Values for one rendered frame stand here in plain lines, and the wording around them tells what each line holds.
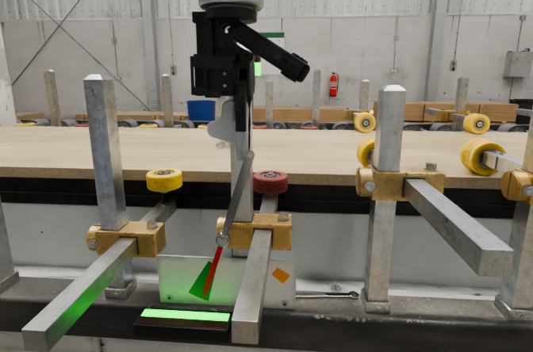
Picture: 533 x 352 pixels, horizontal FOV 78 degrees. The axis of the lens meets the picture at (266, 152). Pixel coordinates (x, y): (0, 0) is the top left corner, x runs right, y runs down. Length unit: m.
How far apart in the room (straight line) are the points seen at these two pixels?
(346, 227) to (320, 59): 6.96
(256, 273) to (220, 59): 0.30
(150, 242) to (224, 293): 0.17
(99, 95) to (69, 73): 8.71
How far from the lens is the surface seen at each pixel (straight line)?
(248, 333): 0.42
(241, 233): 0.61
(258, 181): 0.73
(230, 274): 0.66
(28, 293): 0.86
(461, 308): 0.78
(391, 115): 0.57
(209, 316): 0.67
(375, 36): 7.91
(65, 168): 0.98
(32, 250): 1.13
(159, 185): 0.78
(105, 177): 0.66
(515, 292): 0.77
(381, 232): 0.63
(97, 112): 0.64
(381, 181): 0.58
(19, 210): 1.10
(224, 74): 0.47
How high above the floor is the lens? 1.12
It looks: 13 degrees down
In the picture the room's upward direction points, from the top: straight up
